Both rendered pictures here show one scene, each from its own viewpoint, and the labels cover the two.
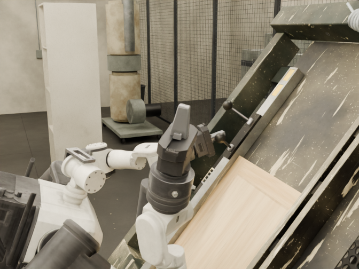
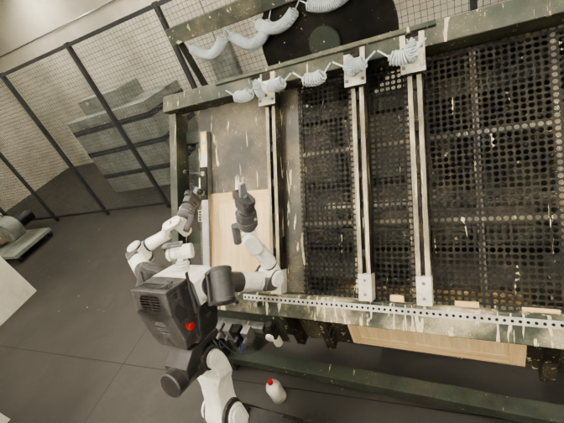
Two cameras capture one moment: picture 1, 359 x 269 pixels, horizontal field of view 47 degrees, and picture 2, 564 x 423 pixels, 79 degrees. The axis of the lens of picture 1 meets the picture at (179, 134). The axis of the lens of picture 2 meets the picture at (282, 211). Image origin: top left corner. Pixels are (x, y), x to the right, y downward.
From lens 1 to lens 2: 0.82 m
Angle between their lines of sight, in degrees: 38
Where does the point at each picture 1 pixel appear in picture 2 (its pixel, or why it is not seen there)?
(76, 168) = (177, 252)
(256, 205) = not seen: hidden behind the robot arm
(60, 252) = (225, 280)
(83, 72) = not seen: outside the picture
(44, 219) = (195, 280)
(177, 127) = (242, 193)
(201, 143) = (193, 201)
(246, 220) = not seen: hidden behind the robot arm
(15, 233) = (185, 299)
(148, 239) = (253, 245)
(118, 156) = (154, 240)
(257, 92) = (184, 154)
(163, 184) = (250, 218)
